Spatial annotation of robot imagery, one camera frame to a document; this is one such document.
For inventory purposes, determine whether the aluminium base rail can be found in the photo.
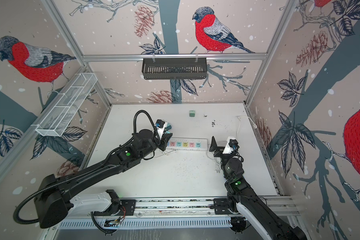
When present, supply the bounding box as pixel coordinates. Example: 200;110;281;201
49;196;301;230

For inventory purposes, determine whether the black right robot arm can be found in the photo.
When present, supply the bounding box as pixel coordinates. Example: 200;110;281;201
209;137;307;240

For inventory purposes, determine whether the white mesh shelf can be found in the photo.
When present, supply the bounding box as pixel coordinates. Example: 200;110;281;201
36;73;98;137

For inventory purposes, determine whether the black wire basket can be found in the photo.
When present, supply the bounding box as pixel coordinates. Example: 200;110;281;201
142;58;208;80

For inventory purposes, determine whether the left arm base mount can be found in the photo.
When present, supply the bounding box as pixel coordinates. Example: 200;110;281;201
94;190;137;217

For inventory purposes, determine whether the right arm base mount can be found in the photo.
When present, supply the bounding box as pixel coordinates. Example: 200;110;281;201
210;198;239;215

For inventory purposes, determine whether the white power strip cable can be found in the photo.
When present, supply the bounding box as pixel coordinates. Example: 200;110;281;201
235;115;258;137

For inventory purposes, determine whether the white multicolour power strip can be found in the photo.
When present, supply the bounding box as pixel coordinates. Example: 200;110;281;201
166;138;209;151

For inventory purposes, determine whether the white blue cube cable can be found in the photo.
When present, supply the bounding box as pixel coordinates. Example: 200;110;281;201
208;149;224;174

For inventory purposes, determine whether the teal plug adapter left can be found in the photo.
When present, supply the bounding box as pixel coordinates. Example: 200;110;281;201
164;126;172;134

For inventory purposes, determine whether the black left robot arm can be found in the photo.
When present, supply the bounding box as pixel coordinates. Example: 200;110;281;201
13;120;173;229

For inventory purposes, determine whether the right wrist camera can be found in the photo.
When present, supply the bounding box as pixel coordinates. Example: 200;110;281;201
223;137;239;154

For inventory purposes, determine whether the green plug adapter far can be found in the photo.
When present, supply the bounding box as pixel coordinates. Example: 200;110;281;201
189;110;196;117

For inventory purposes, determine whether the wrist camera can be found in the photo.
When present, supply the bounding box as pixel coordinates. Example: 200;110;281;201
156;120;172;139
223;137;239;154

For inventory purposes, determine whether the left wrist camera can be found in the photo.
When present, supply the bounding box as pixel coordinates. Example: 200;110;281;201
156;120;172;139

